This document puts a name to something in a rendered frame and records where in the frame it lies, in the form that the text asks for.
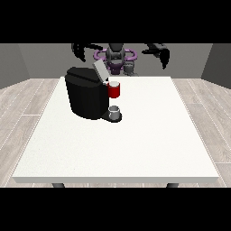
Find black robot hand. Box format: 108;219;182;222
70;43;104;63
141;43;171;70

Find pale grey machine lid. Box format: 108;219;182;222
91;59;110;83

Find small grey coffee pod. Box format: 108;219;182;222
123;61;135;77

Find black coffee machine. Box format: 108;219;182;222
64;66;123;124

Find red pod holder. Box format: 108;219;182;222
106;80;122;99

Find grey robot trunk purple rings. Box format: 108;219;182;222
93;43;139;77

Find small grey cup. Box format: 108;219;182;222
108;105;122;120

